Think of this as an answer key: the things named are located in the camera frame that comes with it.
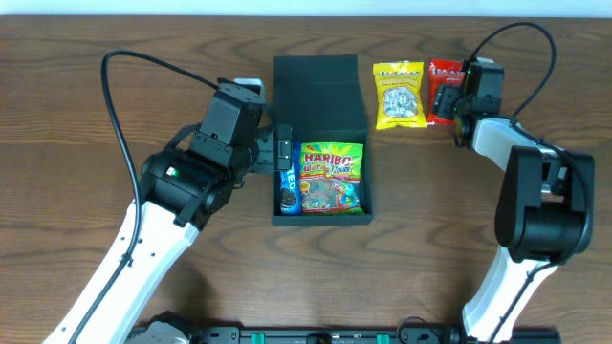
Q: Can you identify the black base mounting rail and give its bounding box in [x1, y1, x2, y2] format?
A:
[128, 326, 561, 344]

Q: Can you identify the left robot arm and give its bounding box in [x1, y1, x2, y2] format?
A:
[46, 78, 277, 343]

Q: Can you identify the dark green open box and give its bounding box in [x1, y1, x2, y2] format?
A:
[272, 54, 374, 226]

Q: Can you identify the green Haribo gummy bag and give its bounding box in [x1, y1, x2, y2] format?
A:
[298, 142, 364, 215]

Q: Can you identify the red snack bag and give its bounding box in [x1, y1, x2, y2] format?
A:
[426, 59, 465, 125]

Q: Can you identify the blue Oreo cookie pack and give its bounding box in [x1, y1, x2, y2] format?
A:
[279, 142, 301, 216]

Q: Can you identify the yellow nut snack bag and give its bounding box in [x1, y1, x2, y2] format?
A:
[373, 61, 427, 130]

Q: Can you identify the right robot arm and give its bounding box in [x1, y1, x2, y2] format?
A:
[433, 59, 595, 343]

